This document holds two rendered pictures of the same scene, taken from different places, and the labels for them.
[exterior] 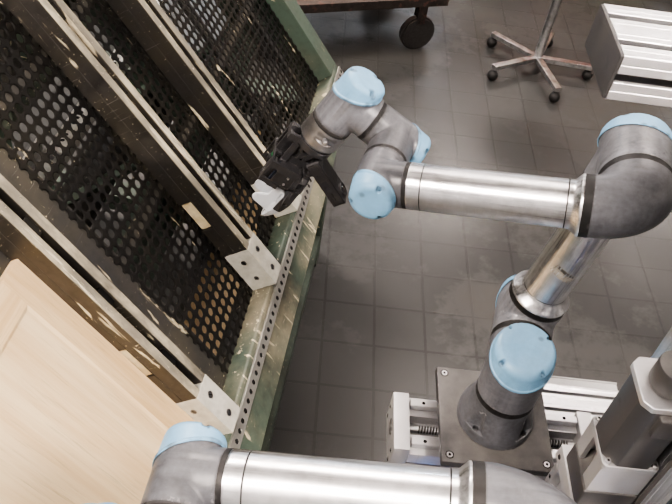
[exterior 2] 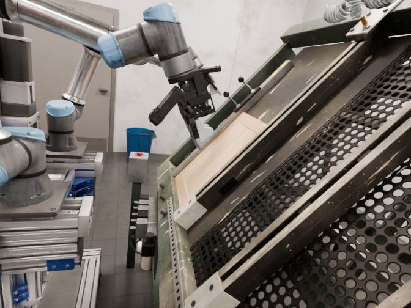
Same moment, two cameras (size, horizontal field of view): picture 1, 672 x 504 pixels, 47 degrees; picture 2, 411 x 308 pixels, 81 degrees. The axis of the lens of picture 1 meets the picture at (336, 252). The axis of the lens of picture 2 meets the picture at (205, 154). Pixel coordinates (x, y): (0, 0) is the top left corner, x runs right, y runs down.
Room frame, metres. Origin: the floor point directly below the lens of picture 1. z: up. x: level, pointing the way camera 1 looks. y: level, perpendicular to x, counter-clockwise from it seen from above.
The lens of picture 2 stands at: (1.74, -0.02, 1.51)
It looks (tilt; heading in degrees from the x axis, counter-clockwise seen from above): 18 degrees down; 164
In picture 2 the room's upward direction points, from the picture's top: 10 degrees clockwise
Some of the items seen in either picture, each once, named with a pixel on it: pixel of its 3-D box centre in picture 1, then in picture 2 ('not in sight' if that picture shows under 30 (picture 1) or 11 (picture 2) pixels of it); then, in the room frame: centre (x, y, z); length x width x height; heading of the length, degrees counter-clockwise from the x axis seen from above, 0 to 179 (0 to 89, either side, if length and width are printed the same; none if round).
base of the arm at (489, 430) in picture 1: (500, 403); (25, 181); (0.91, -0.37, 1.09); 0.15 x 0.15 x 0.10
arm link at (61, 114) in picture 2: not in sight; (61, 115); (0.41, -0.41, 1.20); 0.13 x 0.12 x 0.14; 179
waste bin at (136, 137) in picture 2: not in sight; (140, 145); (-2.05, 0.00, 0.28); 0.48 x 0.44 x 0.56; 94
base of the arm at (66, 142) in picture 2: not in sight; (61, 137); (0.41, -0.41, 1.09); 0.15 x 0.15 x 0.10
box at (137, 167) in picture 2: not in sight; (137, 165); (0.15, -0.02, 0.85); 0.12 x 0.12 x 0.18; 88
